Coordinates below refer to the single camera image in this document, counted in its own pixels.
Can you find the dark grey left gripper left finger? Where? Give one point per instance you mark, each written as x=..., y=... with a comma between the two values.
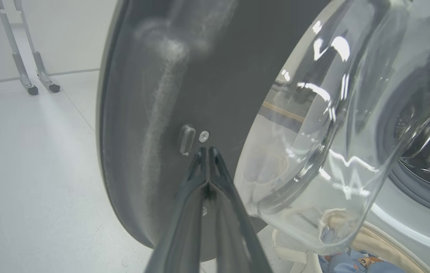
x=180, y=227

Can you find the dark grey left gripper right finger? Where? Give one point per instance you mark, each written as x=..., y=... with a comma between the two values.
x=237, y=235

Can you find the blue cartoon print garment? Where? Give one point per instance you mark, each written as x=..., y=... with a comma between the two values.
x=351, y=263

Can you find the round washing machine door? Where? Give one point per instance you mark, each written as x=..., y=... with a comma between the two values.
x=218, y=76

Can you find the white washing machine body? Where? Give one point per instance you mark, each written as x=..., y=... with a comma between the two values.
x=408, y=231

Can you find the grey rubber door gasket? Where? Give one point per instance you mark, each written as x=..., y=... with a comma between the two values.
x=419, y=197

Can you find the cream canvas laundry basket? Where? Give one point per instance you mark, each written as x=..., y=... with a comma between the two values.
x=381, y=246

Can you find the grey metal stand leg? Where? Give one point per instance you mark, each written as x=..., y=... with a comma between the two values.
x=40, y=64
x=17, y=64

